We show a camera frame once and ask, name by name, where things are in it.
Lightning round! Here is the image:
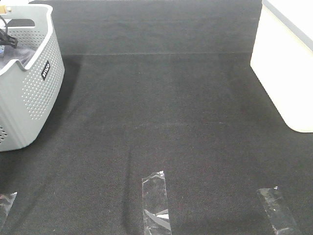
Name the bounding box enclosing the grey-blue towel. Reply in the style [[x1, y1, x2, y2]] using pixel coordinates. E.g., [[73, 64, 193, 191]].
[[0, 46, 35, 69]]

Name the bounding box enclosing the middle clear tape strip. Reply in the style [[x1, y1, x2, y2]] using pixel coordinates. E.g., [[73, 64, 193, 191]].
[[142, 171, 172, 235]]

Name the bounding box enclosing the clear tape strip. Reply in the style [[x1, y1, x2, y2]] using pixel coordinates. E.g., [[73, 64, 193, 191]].
[[256, 187, 302, 235], [142, 171, 172, 235], [0, 192, 17, 230]]

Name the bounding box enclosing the black basket label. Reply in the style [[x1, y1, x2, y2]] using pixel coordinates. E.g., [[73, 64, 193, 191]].
[[41, 60, 51, 81]]

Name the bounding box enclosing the cream basket with grey rim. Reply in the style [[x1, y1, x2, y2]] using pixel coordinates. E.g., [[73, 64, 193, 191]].
[[250, 0, 313, 133]]

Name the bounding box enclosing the left clear tape strip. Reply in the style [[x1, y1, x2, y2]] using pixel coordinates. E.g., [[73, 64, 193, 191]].
[[0, 192, 17, 230]]

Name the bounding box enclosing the right clear tape strip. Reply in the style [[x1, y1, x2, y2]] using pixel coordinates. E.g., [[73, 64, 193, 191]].
[[256, 187, 302, 235]]

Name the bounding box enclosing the grey perforated laundry basket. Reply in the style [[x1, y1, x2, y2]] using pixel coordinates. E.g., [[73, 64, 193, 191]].
[[0, 3, 65, 152]]

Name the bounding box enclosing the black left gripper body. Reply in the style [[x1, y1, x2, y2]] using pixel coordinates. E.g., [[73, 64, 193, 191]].
[[0, 16, 18, 48]]

